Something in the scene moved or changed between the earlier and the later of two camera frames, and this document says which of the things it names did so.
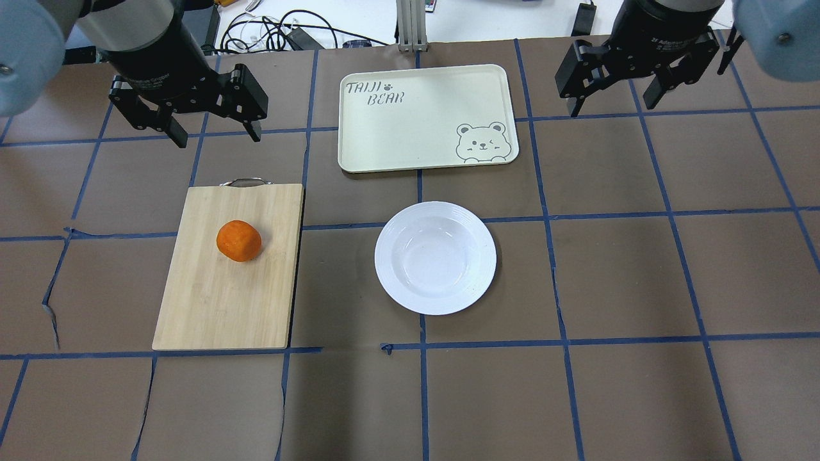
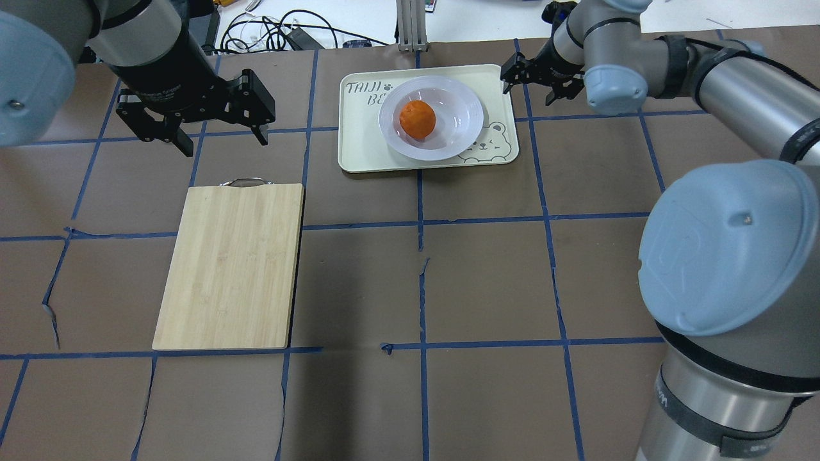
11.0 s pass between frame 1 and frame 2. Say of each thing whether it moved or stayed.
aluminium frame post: stayed
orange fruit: moved
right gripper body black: moved
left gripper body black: stayed
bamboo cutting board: stayed
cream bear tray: stayed
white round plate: moved
